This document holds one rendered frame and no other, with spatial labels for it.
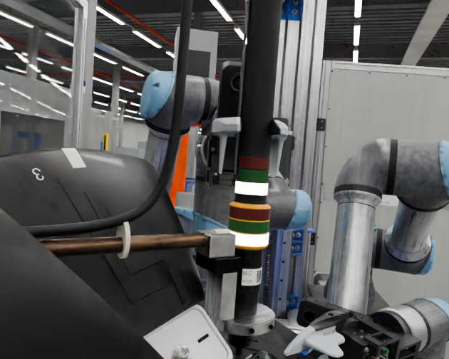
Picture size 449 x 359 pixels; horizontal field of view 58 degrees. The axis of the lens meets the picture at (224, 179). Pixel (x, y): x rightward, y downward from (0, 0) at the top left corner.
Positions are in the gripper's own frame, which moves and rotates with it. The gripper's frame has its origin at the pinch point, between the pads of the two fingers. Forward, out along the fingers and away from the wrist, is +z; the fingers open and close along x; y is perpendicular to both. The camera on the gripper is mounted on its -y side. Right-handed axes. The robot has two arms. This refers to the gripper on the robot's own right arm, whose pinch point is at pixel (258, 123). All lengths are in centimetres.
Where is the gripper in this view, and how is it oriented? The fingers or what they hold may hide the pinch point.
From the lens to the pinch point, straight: 40.7
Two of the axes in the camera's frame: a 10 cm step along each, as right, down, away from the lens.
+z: 1.4, 0.5, -9.9
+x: -9.9, -0.6, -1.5
